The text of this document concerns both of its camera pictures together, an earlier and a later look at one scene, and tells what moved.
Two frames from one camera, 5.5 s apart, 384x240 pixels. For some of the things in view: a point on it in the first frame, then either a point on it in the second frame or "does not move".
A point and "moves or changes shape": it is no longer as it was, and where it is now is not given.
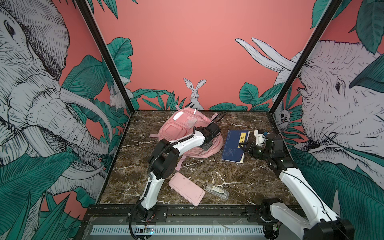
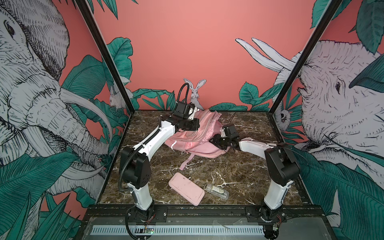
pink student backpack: x=181 y=123 moves or changes shape
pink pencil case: x=187 y=188 does not move
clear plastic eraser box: x=217 y=191 does not move
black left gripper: x=207 y=147 to x=196 y=124
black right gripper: x=252 y=149 to x=217 y=141
